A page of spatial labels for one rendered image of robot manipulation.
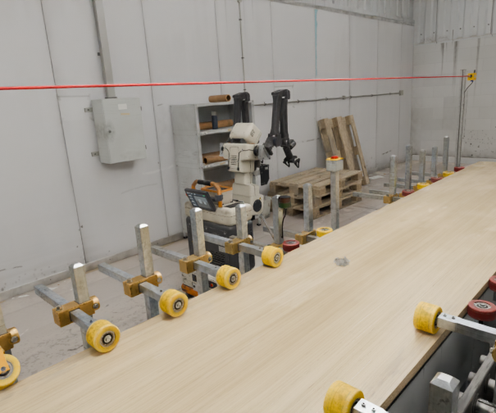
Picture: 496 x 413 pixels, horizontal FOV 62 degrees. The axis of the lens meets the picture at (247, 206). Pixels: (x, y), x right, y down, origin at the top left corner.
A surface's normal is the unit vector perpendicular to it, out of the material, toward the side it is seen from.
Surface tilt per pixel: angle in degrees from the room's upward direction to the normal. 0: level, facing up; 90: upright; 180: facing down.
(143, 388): 0
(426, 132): 90
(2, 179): 90
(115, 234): 90
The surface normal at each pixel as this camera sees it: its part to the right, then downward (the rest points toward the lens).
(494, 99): -0.69, 0.22
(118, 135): 0.72, 0.13
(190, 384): -0.06, -0.97
